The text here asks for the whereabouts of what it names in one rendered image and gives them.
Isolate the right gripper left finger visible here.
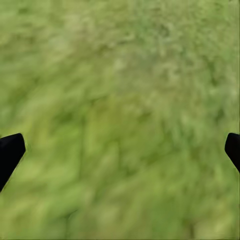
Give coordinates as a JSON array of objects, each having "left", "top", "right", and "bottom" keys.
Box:
[{"left": 0, "top": 133, "right": 26, "bottom": 192}]

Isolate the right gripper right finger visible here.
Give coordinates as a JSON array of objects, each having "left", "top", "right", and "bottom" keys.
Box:
[{"left": 224, "top": 133, "right": 240, "bottom": 172}]

